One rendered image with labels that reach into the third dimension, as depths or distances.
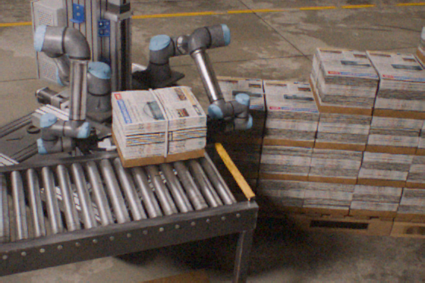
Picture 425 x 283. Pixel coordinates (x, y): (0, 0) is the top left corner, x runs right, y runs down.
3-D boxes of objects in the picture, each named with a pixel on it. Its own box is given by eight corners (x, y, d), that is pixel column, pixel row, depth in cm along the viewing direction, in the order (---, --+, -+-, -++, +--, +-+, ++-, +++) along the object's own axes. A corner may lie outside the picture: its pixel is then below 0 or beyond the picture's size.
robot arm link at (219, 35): (162, 38, 324) (207, 25, 276) (184, 35, 331) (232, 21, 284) (166, 58, 325) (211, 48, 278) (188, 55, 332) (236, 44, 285)
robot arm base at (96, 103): (79, 106, 285) (78, 89, 280) (99, 95, 297) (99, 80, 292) (101, 115, 279) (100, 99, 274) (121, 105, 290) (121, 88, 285)
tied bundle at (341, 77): (307, 82, 329) (313, 45, 317) (356, 85, 330) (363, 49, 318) (318, 113, 296) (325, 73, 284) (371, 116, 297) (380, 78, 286)
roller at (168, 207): (148, 161, 261) (152, 152, 259) (177, 225, 223) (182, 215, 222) (139, 159, 258) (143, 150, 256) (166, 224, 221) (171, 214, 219)
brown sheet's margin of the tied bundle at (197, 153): (186, 124, 279) (186, 117, 276) (204, 156, 256) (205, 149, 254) (155, 128, 273) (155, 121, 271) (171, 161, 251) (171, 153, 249)
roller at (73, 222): (67, 171, 248) (66, 161, 245) (83, 240, 210) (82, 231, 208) (55, 172, 246) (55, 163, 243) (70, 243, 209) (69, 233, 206)
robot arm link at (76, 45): (96, 28, 243) (91, 136, 253) (72, 26, 243) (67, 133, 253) (90, 29, 232) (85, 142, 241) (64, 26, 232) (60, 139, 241)
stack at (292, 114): (204, 187, 369) (213, 74, 327) (375, 198, 373) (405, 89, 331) (202, 225, 336) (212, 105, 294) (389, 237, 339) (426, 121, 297)
